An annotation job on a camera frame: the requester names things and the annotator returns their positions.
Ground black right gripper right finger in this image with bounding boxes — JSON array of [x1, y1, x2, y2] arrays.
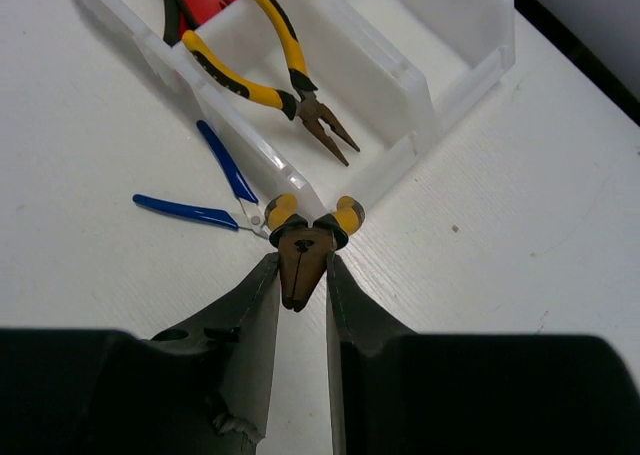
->
[[326, 254, 413, 454]]

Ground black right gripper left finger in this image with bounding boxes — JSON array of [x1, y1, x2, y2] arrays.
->
[[145, 253, 279, 454]]

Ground yellow long nose pliers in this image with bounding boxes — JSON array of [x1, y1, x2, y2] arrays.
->
[[180, 0, 362, 168]]

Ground white compartment tray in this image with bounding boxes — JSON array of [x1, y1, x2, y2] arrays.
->
[[77, 0, 515, 218]]

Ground blue wire cutters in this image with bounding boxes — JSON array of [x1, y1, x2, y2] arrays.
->
[[132, 119, 268, 239]]

